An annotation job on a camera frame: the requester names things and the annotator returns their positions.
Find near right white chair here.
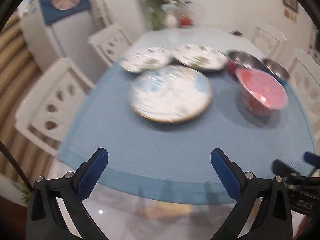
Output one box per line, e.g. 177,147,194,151
287,49,319,141

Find small black lid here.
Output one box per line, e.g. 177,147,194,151
231,30,242,36

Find red lidded cup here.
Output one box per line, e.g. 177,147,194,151
179,16,194,28

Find large round blue-patterned plate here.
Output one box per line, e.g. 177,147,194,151
128,66,213,123

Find far right white chair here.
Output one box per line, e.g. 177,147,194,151
251,24,287,59

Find pink cartoon bowl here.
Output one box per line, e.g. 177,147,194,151
235,68,288,116

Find blue fridge cover cloth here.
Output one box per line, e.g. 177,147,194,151
38,0,91,25

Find orange hanging ornaments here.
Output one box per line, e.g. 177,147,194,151
284,8,297,22

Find small white floral plate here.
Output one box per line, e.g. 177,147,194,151
120,47,173,73

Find larger white floral plate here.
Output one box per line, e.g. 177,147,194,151
172,44,228,71

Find white refrigerator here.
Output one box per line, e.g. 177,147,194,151
18,0,106,83

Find far left white chair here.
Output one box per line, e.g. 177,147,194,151
88,24,132,67

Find light blue table mat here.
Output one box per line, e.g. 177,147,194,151
59,65,317,205

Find black cable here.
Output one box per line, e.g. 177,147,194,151
0,139,33,193

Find red steel bowl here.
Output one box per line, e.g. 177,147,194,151
227,50,263,79

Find near left white chair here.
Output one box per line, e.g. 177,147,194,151
15,58,94,156

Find blue steel bowl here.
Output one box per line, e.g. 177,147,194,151
261,58,290,82

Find white flower vase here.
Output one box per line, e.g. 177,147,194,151
164,12,178,29

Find white chair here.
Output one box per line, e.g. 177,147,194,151
287,49,319,141
88,24,132,67
15,58,94,156
251,24,287,59

